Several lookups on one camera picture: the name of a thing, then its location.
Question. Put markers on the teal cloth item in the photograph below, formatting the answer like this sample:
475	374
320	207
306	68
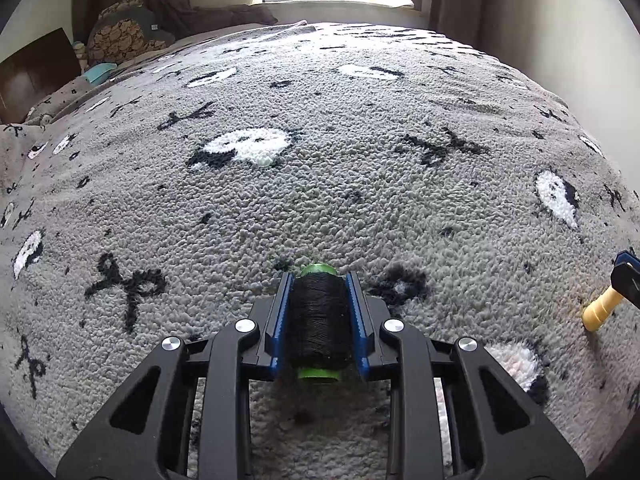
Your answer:
99	73

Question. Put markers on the yellow spool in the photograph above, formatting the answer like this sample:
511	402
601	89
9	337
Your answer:
602	309

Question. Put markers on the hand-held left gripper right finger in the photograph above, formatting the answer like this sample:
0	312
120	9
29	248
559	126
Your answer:
356	320

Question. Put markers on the small pale object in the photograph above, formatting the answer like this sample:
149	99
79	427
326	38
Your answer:
79	51

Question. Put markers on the brown patterned cushion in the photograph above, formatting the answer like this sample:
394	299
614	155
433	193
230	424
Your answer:
115	44

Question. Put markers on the dark grey cushion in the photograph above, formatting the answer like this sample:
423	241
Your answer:
135	22

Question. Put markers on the grey printed blanket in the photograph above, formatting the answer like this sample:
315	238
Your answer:
325	185

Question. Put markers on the grey printed pillow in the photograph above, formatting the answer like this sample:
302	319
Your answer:
60	102

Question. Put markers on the black thread spool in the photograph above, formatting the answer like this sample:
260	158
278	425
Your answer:
320	320

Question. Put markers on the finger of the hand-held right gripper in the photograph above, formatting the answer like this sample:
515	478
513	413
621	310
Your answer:
629	272

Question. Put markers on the brown wooden headboard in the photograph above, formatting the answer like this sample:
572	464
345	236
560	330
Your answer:
35	75

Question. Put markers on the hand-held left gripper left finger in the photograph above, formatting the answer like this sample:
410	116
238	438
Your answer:
282	320

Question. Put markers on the beige bed sheet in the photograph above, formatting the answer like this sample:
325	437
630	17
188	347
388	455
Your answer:
210	35

